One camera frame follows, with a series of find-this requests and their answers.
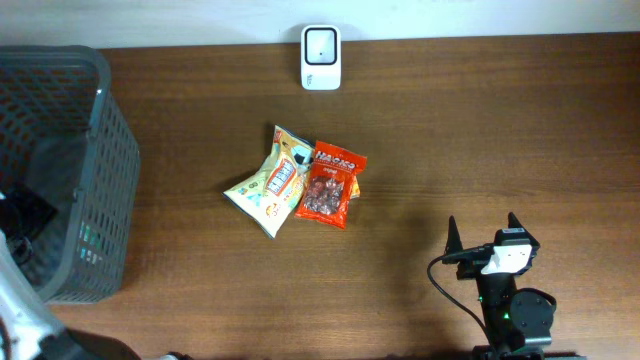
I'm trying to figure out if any red candy bag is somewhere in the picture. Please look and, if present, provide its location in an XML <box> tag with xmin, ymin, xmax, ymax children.
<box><xmin>295</xmin><ymin>141</ymin><xmax>368</xmax><ymax>229</ymax></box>

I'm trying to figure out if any grey plastic mesh basket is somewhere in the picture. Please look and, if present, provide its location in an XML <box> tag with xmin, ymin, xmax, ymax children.
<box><xmin>1</xmin><ymin>46</ymin><xmax>140</xmax><ymax>304</ymax></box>

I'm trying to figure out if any right black cable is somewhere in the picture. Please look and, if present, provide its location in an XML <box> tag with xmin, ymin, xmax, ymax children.
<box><xmin>425</xmin><ymin>244</ymin><xmax>499</xmax><ymax>351</ymax></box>

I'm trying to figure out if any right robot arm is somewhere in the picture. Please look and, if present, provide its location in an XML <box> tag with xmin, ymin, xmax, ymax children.
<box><xmin>439</xmin><ymin>213</ymin><xmax>580</xmax><ymax>360</ymax></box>

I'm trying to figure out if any orange tissue pack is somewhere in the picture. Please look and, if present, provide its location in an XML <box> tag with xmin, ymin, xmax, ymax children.
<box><xmin>350</xmin><ymin>177</ymin><xmax>361</xmax><ymax>199</ymax></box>

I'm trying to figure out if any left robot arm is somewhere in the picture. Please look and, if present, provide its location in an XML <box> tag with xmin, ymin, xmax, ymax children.
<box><xmin>1</xmin><ymin>184</ymin><xmax>139</xmax><ymax>360</ymax></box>

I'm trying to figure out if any cream blue snack bag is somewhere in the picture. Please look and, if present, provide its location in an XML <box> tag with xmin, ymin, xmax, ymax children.
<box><xmin>223</xmin><ymin>125</ymin><xmax>314</xmax><ymax>238</ymax></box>

